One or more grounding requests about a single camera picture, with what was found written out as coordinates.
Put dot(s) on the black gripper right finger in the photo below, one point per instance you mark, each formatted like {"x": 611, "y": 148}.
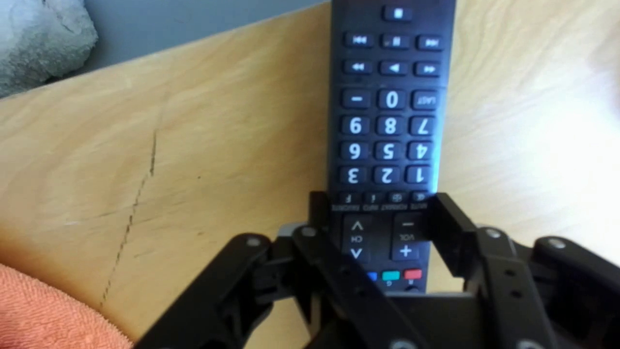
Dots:
{"x": 510, "y": 291}

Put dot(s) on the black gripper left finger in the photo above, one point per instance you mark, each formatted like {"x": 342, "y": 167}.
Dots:
{"x": 259, "y": 297}

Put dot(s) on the black remote controller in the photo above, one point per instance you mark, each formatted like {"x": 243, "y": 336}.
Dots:
{"x": 388, "y": 128}

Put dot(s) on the open grey drawer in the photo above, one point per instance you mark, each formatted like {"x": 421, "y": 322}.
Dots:
{"x": 195, "y": 26}

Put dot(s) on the light wood desk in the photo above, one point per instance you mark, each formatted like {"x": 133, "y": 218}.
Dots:
{"x": 226, "y": 161}

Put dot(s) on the orange towel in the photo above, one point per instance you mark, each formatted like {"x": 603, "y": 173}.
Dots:
{"x": 45, "y": 311}

